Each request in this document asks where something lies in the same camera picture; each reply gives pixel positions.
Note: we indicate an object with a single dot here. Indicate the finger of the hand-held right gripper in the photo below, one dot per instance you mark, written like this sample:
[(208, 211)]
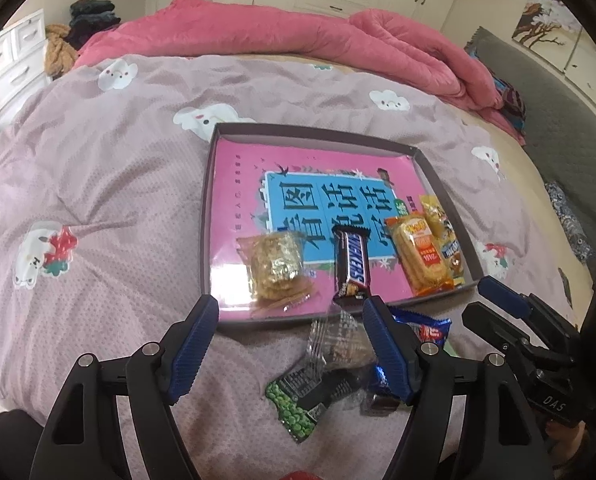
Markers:
[(503, 295), (488, 322)]

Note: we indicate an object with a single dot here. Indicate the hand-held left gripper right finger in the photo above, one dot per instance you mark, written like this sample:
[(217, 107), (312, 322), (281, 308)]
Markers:
[(388, 355)]

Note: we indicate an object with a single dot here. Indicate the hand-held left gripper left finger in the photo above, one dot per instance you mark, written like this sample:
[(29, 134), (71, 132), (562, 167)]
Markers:
[(193, 355)]

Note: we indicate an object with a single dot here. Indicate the blue cookie packet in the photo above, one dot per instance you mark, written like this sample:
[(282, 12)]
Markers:
[(430, 332)]

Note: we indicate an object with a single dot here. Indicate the small dark chocolate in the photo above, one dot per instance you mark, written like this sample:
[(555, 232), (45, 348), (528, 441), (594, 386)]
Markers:
[(378, 404)]

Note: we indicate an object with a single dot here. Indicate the clear barcode pastry packet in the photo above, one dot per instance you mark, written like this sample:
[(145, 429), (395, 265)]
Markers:
[(338, 345)]

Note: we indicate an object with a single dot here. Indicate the yellow snack packet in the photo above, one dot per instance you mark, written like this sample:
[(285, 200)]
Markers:
[(448, 240)]

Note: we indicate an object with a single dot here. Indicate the orange cracker packet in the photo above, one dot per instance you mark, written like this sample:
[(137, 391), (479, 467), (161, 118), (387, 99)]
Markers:
[(418, 255)]

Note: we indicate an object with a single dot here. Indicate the brown chocolate bar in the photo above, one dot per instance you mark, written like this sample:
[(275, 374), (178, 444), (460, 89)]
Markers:
[(350, 260)]

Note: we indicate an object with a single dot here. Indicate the green pea snack packet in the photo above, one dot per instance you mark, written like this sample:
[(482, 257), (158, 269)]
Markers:
[(293, 405)]

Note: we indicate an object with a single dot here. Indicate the clear golden pastry packet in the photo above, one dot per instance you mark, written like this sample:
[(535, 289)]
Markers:
[(273, 265)]

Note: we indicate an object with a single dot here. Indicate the shallow grey box tray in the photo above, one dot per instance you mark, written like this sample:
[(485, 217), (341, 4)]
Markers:
[(318, 139)]

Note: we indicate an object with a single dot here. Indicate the person's right hand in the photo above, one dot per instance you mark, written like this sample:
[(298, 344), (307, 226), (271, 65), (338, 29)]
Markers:
[(565, 442)]

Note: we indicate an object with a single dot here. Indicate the dark patterned pillow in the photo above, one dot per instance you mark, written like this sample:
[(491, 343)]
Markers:
[(568, 225)]

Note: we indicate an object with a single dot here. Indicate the red object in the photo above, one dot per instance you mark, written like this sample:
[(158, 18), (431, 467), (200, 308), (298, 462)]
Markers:
[(303, 476)]

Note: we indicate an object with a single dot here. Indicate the pink children's book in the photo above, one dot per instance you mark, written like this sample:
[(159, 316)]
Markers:
[(238, 185)]

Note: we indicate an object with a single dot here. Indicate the grey padded headboard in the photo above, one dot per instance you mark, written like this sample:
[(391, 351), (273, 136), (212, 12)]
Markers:
[(568, 125)]

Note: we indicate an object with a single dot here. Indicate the colourful striped clothes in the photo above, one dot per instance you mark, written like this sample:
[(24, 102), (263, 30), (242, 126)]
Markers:
[(510, 97)]

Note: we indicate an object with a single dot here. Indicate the purple cartoon print bedsheet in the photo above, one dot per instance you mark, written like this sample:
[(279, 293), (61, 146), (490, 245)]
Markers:
[(103, 160)]

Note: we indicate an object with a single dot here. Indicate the tan fluffy blanket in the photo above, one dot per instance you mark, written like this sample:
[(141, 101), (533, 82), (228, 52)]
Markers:
[(58, 55)]

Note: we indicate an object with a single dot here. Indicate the pink quilt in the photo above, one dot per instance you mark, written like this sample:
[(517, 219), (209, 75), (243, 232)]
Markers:
[(278, 35)]

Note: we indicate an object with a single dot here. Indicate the white drawer cabinet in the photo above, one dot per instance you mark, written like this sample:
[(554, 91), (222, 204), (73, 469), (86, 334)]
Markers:
[(13, 60)]

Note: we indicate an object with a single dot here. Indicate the pile of dark clothes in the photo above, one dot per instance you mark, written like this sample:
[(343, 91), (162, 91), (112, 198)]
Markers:
[(90, 20)]

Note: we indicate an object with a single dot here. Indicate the blossom tree wall painting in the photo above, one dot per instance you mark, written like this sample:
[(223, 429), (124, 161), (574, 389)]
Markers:
[(543, 15)]

